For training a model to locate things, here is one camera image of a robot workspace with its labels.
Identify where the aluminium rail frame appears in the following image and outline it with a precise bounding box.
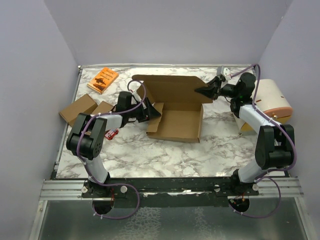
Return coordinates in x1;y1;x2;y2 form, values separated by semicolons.
27;65;305;240

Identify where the purple cable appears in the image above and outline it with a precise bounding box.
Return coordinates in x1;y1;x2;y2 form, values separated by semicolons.
76;79;147;221
228;64;298;218

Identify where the small red toy car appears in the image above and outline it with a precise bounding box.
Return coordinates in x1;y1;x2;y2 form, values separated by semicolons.
104;128;119;141

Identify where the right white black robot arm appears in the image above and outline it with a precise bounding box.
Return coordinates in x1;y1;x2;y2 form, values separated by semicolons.
194;72;297;196

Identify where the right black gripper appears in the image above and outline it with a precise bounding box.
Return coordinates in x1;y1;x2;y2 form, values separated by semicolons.
194;76;240;102

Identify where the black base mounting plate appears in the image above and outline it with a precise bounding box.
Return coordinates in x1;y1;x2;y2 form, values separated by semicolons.
49;162;261;217

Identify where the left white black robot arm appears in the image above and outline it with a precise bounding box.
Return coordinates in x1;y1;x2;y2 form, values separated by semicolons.
66;91;162;198

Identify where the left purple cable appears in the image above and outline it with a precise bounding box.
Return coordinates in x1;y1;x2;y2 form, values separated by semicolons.
76;79;147;221

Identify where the cream toy bread bin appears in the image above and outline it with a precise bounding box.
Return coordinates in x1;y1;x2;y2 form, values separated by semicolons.
234;79;293;133

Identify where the orange booklet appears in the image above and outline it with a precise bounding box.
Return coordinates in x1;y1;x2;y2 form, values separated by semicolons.
87;67;119;94

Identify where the folded flat brown cardboard box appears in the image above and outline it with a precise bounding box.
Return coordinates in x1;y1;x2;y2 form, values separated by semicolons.
91;101;114;115

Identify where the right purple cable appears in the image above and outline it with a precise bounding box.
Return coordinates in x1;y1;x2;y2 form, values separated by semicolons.
228;64;298;218

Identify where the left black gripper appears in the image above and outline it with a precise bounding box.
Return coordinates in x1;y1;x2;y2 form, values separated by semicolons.
127;97;161;123

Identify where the brown cardboard box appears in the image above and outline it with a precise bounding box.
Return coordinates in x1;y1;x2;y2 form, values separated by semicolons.
59;94;98;127
91;101;114;115
131;74;213;143

